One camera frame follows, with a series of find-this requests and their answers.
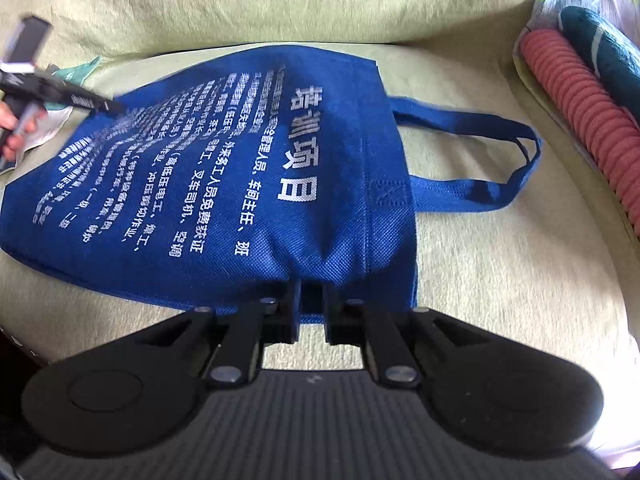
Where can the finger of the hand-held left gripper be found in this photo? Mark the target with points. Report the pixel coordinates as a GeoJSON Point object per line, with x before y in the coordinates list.
{"type": "Point", "coordinates": [85, 100]}

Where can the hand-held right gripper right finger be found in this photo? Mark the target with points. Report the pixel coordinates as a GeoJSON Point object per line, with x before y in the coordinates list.
{"type": "Point", "coordinates": [332, 315]}

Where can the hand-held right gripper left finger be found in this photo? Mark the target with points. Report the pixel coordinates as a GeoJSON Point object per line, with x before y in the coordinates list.
{"type": "Point", "coordinates": [292, 315]}

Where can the blue shopping bag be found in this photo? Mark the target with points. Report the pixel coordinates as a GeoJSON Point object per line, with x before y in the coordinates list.
{"type": "Point", "coordinates": [225, 185]}

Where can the white and green shopping bag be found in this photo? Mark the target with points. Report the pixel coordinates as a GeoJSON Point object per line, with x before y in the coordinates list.
{"type": "Point", "coordinates": [75, 72]}

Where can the person's left hand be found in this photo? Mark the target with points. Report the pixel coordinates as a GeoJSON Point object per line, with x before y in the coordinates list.
{"type": "Point", "coordinates": [27, 127]}

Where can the green covered sofa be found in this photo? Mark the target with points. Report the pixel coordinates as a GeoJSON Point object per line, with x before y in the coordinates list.
{"type": "Point", "coordinates": [300, 5]}

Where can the pink ribbed rolled towel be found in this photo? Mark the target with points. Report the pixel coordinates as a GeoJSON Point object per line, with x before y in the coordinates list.
{"type": "Point", "coordinates": [575, 90]}

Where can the dark teal rolled towel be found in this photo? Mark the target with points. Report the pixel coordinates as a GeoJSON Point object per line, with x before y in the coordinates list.
{"type": "Point", "coordinates": [600, 45]}

